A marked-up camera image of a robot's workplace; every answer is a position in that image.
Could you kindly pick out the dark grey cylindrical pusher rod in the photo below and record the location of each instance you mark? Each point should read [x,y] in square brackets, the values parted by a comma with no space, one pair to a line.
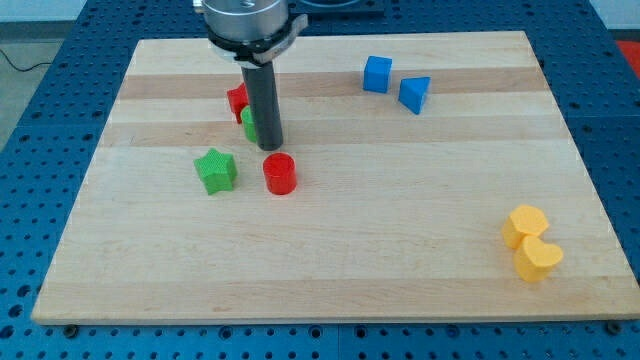
[263,100]

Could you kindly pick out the red cylinder block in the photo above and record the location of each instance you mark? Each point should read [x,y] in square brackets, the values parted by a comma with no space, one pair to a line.
[279,170]

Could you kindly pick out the yellow heart block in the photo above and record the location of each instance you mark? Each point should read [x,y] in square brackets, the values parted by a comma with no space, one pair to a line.
[535,259]

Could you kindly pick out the red star block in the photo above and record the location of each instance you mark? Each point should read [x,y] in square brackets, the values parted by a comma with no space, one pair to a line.
[238,100]

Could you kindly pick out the green cylinder block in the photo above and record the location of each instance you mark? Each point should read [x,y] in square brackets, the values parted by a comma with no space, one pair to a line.
[248,124]

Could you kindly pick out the green star block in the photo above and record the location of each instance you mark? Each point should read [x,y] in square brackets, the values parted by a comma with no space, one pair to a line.
[216,170]

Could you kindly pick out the blue cube block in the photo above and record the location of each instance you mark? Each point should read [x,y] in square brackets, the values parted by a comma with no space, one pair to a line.
[377,74]

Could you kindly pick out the blue triangular prism block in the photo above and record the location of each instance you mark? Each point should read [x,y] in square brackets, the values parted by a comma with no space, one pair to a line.
[413,93]

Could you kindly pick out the light wooden board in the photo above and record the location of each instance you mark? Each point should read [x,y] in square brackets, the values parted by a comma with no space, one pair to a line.
[396,217]

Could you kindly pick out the yellow hexagon block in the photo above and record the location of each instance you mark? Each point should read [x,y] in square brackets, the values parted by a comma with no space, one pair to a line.
[523,221]

